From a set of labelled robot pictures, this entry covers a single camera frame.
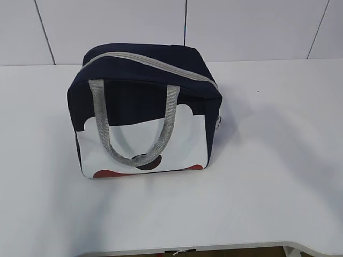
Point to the navy blue lunch bag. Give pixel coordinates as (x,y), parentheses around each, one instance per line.
(143,108)

